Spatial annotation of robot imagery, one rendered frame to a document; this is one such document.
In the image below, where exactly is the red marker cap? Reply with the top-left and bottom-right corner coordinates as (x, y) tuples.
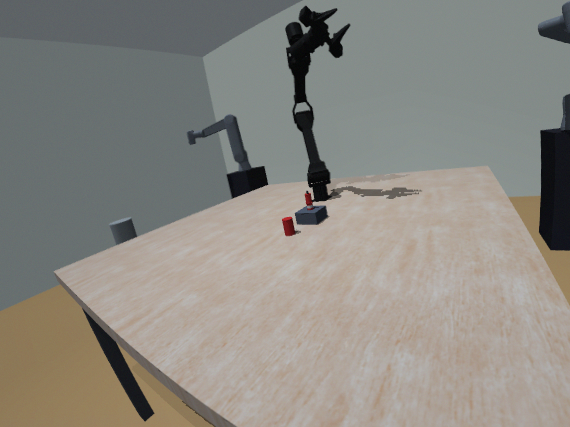
(282, 217), (295, 236)

